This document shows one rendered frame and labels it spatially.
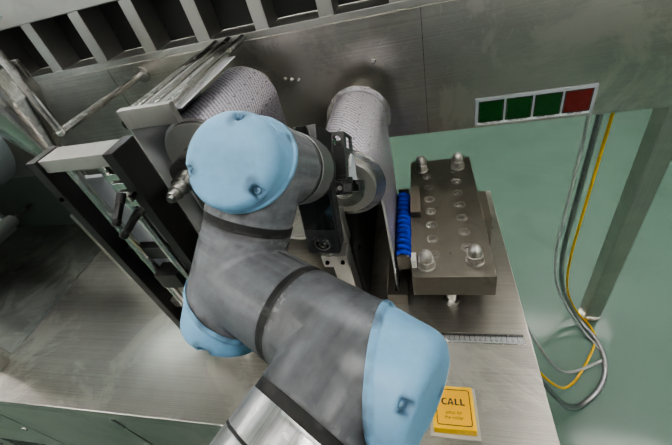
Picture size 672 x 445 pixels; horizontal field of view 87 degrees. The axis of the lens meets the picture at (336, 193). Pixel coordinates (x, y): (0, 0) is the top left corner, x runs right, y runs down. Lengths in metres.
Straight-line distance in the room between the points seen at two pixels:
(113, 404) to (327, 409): 0.85
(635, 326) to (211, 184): 1.94
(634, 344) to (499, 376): 1.25
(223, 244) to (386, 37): 0.66
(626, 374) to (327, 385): 1.75
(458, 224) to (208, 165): 0.66
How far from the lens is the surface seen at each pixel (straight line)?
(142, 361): 1.05
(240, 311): 0.27
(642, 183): 1.43
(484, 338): 0.83
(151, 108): 0.63
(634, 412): 1.86
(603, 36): 0.94
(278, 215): 0.28
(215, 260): 0.29
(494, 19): 0.86
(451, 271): 0.75
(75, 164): 0.64
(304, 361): 0.22
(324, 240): 0.46
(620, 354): 1.95
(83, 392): 1.11
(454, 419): 0.74
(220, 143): 0.26
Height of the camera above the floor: 1.63
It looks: 38 degrees down
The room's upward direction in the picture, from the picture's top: 16 degrees counter-clockwise
